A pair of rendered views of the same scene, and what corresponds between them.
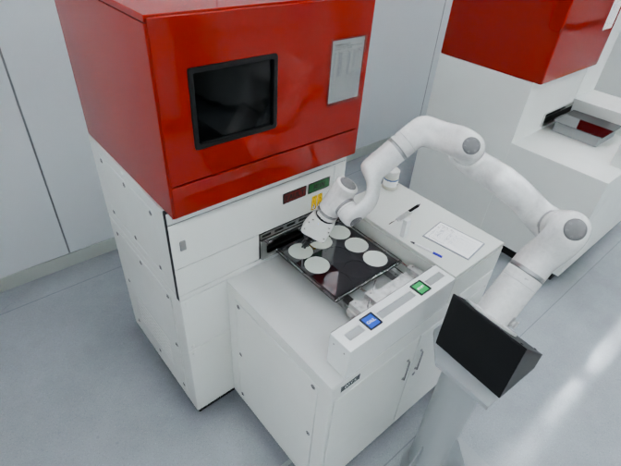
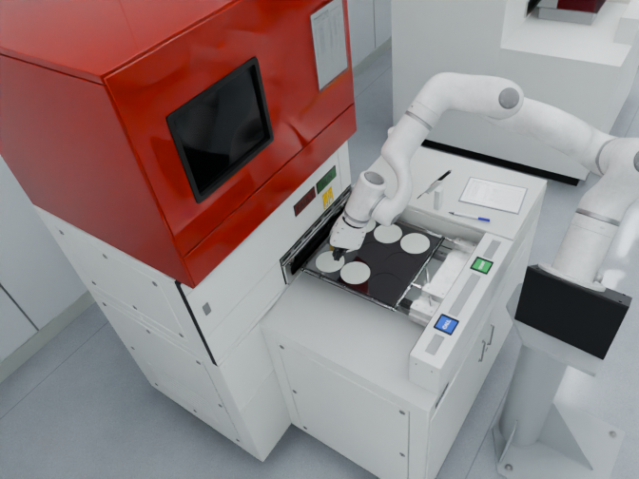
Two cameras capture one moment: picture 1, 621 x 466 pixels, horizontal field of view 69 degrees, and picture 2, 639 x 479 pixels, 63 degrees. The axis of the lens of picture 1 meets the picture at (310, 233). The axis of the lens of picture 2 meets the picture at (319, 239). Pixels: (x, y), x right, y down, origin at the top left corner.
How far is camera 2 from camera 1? 0.30 m
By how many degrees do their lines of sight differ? 8
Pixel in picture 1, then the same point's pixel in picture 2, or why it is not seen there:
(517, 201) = (571, 143)
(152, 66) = (125, 131)
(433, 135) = (458, 95)
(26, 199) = not seen: outside the picture
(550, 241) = (620, 181)
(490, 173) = (532, 120)
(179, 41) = (149, 88)
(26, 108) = not seen: outside the picture
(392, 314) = (465, 308)
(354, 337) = (435, 349)
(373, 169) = (399, 154)
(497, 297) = (575, 255)
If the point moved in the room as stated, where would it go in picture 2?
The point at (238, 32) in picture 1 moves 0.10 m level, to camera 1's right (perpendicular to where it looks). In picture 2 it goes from (210, 49) to (256, 41)
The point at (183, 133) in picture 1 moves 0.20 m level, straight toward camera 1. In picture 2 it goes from (180, 192) to (212, 241)
